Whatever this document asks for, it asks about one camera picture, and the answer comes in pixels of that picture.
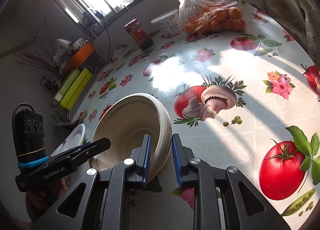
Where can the black white striped box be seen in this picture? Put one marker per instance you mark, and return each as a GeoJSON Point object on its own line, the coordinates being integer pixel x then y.
{"type": "Point", "coordinates": [82, 106]}

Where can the patterned cream curtain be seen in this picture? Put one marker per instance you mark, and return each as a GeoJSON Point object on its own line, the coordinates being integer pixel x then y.
{"type": "Point", "coordinates": [295, 2]}

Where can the white plastic tub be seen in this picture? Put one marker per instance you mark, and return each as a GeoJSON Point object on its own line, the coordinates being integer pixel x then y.
{"type": "Point", "coordinates": [170, 24]}

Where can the black power adapter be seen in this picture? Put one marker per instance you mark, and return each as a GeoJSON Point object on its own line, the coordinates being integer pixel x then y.
{"type": "Point", "coordinates": [92, 14]}

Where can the floral vegetable print tablecloth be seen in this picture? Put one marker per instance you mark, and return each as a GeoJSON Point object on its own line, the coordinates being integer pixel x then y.
{"type": "Point", "coordinates": [225, 70]}

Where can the flat green white box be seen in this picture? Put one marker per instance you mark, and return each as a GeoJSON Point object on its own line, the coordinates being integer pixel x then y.
{"type": "Point", "coordinates": [70, 80]}

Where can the dry branches with red buds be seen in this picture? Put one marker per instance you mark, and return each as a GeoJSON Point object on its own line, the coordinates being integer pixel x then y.
{"type": "Point", "coordinates": [42, 64]}

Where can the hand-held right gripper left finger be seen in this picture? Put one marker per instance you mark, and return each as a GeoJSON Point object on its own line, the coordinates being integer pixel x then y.
{"type": "Point", "coordinates": [147, 162]}

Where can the pile of oranges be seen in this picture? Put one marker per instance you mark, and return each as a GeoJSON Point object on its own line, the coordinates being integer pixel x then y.
{"type": "Point", "coordinates": [217, 22]}

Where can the person's left hand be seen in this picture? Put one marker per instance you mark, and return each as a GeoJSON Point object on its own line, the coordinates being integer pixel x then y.
{"type": "Point", "coordinates": [42, 200]}

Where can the white foam plate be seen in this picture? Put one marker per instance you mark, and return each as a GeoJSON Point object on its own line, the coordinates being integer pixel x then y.
{"type": "Point", "coordinates": [75, 135]}

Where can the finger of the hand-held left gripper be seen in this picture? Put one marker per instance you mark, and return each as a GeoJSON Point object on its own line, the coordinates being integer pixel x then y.
{"type": "Point", "coordinates": [72, 150]}
{"type": "Point", "coordinates": [92, 150]}

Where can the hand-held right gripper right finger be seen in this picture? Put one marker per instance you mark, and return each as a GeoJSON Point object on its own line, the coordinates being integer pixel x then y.
{"type": "Point", "coordinates": [176, 162]}

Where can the red label sauce jar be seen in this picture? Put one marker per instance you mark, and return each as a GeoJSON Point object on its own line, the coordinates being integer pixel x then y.
{"type": "Point", "coordinates": [136, 32]}

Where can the orange box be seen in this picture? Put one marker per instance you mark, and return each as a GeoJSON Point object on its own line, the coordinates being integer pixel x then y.
{"type": "Point", "coordinates": [80, 56]}

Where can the lime green box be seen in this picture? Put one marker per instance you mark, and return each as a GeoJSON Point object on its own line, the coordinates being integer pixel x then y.
{"type": "Point", "coordinates": [80, 85]}

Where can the window with metal bars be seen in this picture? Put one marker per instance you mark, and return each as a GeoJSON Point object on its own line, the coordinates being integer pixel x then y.
{"type": "Point", "coordinates": [65, 2]}

